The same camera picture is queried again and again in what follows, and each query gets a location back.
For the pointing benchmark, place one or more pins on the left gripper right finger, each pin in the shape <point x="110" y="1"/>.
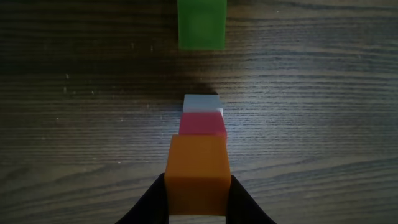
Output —
<point x="242" y="208"/>

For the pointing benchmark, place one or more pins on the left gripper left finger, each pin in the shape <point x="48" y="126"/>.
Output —
<point x="152" y="208"/>

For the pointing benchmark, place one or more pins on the orange cube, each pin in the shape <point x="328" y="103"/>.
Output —
<point x="197" y="174"/>

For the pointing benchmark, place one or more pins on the green cube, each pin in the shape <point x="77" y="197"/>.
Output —
<point x="201" y="23"/>

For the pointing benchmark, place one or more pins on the red cube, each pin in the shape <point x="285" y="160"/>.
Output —
<point x="202" y="124"/>

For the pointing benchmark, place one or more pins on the white cube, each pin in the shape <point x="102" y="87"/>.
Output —
<point x="201" y="102"/>

